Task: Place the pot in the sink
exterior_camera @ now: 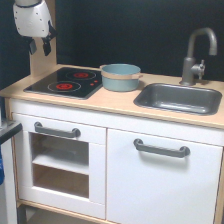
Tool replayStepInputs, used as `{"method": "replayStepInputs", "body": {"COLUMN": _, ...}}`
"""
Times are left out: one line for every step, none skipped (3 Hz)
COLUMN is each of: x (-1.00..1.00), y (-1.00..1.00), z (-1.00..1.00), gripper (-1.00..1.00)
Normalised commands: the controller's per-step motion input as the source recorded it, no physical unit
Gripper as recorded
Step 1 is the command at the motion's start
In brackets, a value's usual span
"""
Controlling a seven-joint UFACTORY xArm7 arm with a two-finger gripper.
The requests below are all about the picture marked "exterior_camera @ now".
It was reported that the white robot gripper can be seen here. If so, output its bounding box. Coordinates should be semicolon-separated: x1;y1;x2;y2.
13;0;57;56

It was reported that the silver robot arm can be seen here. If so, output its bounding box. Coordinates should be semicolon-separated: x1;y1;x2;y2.
13;0;57;56

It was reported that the light blue toy pot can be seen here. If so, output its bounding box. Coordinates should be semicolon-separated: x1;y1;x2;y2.
100;64;142;92

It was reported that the grey toy sink basin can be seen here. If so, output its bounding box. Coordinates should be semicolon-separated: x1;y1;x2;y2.
134;83;222;115

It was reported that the black toy stove top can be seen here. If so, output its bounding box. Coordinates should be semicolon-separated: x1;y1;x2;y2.
24;67;102;99

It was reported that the grey object at left edge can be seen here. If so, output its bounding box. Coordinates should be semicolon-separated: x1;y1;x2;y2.
0;119;22;224

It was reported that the grey toy faucet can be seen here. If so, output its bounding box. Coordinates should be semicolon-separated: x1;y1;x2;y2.
180;28;217;86

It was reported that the white oven door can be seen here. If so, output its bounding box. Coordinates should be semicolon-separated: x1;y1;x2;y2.
14;114;106;219

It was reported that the white cabinet door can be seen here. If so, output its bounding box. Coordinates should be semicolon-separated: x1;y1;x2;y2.
106;130;222;224

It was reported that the grey oven door handle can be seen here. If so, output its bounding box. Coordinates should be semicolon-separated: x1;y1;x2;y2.
34;122;81;138

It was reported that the wooden toy kitchen frame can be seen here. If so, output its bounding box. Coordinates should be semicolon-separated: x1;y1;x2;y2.
0;0;224;224

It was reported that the grey cabinet door handle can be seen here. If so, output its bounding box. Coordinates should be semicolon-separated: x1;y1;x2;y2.
133;139;190;158

